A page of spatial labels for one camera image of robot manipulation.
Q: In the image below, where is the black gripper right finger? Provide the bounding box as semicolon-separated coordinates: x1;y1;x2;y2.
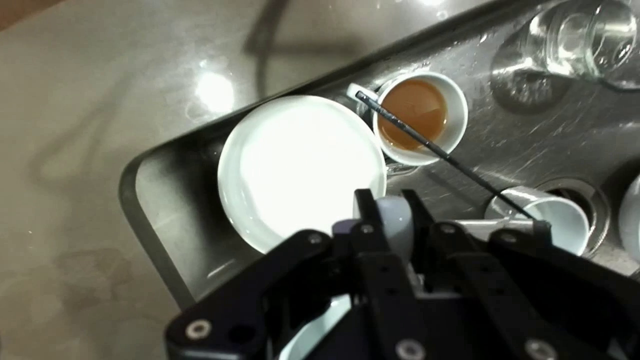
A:
397;188;640;360

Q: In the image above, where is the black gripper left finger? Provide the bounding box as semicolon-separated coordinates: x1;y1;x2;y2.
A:
163;188;431;360

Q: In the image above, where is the white ceramic mug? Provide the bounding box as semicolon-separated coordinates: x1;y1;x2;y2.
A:
277;194;415;360

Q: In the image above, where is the stainless steel sink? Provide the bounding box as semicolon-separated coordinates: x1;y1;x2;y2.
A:
118;0;640;312

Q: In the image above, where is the small white cup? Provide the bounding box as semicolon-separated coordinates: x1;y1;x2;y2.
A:
484;185;594;258

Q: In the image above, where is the white ceramic bowl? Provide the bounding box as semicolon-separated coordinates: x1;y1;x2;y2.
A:
617;173;640;265

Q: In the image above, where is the white round plate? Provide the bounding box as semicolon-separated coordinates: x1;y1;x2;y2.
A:
215;93;390;258

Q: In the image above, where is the thin dark utensil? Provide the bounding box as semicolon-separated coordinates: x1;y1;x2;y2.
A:
354;90;540;226

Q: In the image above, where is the white cup with brown tea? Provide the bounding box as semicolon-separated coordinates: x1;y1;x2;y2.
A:
346;71;470;171

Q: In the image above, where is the clear drinking glass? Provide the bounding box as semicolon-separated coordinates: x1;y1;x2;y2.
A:
528;0;640;93

